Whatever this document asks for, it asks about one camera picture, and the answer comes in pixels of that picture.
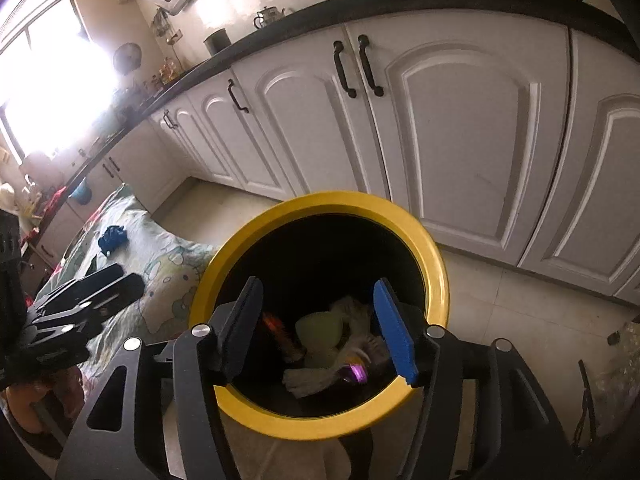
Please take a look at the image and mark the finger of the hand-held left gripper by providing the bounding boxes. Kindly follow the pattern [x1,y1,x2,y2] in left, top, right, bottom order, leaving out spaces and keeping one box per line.
[34,273,146,357]
[29,262,126,317]

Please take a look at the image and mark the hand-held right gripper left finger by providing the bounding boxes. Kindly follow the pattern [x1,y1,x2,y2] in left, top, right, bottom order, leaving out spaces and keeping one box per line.
[54,276,265,480]

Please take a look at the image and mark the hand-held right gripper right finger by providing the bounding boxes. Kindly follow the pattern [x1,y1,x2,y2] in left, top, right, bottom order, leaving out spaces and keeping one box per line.
[372,277,577,480]

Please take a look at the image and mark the pale green wrapper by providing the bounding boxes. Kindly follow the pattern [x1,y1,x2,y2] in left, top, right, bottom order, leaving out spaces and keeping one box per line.
[294,310,354,369]

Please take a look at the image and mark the white plastic wrapper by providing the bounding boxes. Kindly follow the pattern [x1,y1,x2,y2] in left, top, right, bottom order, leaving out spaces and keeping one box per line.
[282,365,351,401]

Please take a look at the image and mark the black bin with yellow rim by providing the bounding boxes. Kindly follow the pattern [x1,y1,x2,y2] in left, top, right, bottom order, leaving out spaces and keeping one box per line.
[187,191,450,444]

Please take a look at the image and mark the clear crumpled plastic wrapper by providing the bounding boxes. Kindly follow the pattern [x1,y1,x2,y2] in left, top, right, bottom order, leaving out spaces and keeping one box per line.
[330,296,396,362]

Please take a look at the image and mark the blue crumpled cloth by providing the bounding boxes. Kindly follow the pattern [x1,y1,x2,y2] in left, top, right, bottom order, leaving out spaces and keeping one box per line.
[97,225,127,254]

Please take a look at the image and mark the printed blanket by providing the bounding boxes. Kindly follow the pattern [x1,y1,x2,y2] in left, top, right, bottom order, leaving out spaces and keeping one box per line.
[20,182,217,411]

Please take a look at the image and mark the red cloth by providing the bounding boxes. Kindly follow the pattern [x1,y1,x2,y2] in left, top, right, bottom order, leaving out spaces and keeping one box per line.
[40,187,69,217]

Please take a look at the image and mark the blue hanging bowl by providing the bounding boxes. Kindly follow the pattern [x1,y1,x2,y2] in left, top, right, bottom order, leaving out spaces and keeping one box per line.
[67,180,92,205]

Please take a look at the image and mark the white cabinet door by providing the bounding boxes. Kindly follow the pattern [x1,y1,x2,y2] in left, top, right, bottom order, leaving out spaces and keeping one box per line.
[345,12,573,267]
[148,105,241,186]
[517,27,640,306]
[186,77,297,196]
[231,24,393,202]

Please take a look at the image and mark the window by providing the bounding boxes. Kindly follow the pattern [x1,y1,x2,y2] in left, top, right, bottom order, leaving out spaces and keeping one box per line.
[0,0,117,162]

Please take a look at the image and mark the clear plastic bag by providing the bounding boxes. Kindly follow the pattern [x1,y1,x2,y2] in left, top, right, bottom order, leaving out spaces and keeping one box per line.
[590,320,640,442]

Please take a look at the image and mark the group of condiment bottles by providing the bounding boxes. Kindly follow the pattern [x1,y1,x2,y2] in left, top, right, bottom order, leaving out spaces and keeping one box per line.
[144,55,184,87]

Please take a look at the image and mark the black canister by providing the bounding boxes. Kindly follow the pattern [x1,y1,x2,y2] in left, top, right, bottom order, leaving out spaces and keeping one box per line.
[203,28,231,57]

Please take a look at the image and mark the metal teapot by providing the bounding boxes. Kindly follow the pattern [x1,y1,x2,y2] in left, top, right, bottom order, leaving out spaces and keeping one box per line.
[253,6,287,30]

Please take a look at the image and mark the black wire frame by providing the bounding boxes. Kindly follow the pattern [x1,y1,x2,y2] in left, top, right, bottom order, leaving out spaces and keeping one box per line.
[572,359,602,447]

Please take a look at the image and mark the round wall plate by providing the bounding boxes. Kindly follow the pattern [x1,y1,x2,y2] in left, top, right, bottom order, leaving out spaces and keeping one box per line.
[112,42,142,75]

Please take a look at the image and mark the black cabinet handle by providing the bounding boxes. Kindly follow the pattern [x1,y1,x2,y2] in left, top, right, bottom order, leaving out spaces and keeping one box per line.
[333,40,358,99]
[357,34,385,98]
[227,79,250,114]

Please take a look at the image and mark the hanging wall rack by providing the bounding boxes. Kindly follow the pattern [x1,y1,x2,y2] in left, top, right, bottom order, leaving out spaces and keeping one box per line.
[152,7,184,44]

